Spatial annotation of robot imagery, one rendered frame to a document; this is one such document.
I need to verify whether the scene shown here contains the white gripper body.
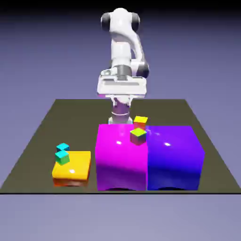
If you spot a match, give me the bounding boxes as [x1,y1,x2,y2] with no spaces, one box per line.
[96,74,147,100]

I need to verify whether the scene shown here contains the small yellow cube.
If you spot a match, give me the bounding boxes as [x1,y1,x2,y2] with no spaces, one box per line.
[133,116,149,131]

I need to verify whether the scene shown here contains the small lime cube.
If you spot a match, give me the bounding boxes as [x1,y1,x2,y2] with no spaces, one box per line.
[129,127,147,146]

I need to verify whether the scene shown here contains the small cyan blue-sided cube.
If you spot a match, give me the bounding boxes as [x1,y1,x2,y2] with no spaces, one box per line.
[56,142,71,153]

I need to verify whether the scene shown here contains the small cyan green-sided cube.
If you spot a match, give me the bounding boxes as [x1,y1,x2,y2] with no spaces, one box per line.
[55,150,71,166]

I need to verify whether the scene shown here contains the large magenta box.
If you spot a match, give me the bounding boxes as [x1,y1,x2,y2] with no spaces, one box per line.
[95,123,148,192]

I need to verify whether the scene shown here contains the large blue box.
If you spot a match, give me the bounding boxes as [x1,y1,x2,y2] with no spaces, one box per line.
[146,125,206,191]

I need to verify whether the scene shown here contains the large yellow box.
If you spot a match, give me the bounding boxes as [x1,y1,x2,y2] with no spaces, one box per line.
[52,150,92,187]

